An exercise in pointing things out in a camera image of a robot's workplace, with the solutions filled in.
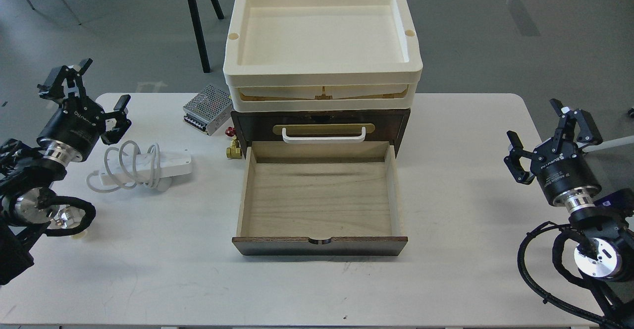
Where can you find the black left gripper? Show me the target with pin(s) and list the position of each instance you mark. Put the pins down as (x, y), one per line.
(79, 121)

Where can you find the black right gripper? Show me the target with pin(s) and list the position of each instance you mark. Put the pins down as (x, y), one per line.
(559, 166)

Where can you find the white power strip with cable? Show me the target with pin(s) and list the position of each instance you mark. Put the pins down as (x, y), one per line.
(126, 167)

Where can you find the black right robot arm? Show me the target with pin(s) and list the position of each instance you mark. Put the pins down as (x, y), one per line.
(595, 247)

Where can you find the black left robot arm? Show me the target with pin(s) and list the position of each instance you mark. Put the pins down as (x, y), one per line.
(29, 207)

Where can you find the metal mesh power supply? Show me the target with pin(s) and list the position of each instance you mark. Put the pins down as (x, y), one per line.
(208, 110)

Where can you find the brass valve red knob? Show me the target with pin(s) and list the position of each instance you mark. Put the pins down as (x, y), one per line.
(234, 151)

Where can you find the black stand leg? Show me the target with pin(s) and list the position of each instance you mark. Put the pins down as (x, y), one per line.
(198, 31)

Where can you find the cream plastic tray lower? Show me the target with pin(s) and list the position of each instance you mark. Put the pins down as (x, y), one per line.
(323, 98)

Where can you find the cream plastic tray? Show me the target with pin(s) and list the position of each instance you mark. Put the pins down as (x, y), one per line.
(294, 43)
(323, 98)

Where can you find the open wooden drawer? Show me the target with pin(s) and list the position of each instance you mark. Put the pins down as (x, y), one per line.
(320, 199)

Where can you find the cream plastic tray top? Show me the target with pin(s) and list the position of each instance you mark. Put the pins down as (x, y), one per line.
(294, 43)

